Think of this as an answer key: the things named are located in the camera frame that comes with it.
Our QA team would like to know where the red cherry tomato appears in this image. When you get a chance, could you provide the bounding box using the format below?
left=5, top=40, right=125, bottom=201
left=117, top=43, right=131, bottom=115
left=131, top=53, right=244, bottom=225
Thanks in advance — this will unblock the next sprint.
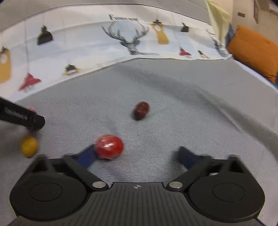
left=94, top=134, right=124, bottom=160

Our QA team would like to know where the small dark red jujube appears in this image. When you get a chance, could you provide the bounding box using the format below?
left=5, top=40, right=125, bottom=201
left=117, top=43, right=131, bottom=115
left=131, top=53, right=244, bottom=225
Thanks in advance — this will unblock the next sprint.
left=133, top=101, right=150, bottom=120

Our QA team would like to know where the red wrapped fruit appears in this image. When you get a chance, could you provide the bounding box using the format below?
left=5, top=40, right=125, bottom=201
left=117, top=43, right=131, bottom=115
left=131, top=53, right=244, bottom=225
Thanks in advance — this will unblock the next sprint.
left=28, top=107, right=38, bottom=114

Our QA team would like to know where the green olive fruit upper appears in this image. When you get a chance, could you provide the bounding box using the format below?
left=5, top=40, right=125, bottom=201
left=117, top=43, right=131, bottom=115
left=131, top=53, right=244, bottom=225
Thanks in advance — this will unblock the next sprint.
left=21, top=136, right=39, bottom=158

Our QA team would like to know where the grey patterned sofa cover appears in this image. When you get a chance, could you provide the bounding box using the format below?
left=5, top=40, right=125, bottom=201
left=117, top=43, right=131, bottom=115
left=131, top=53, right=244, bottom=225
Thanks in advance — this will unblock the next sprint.
left=0, top=0, right=278, bottom=226

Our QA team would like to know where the orange cushion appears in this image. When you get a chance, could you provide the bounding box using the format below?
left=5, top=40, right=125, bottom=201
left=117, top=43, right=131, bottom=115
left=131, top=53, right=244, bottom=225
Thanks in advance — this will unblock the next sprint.
left=227, top=25, right=277, bottom=84

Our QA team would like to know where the pale yellow cloth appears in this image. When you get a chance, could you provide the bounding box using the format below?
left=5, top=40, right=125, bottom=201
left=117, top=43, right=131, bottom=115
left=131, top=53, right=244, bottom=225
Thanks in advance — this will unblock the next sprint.
left=205, top=1, right=230, bottom=43

